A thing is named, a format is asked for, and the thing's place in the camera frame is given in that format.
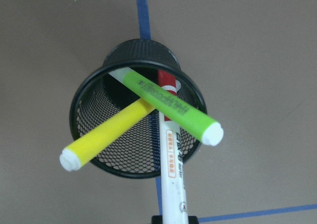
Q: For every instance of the black mesh pen cup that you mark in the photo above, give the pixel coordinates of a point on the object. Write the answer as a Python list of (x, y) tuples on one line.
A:
[(135, 151)]

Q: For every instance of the green highlighter pen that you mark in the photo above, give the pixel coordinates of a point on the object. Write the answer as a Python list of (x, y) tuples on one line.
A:
[(200, 125)]

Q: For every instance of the yellow highlighter pen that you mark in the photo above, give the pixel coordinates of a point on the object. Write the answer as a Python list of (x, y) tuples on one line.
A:
[(85, 148)]

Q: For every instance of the white red-capped marker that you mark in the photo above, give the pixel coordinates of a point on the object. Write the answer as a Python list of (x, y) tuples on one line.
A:
[(173, 193)]

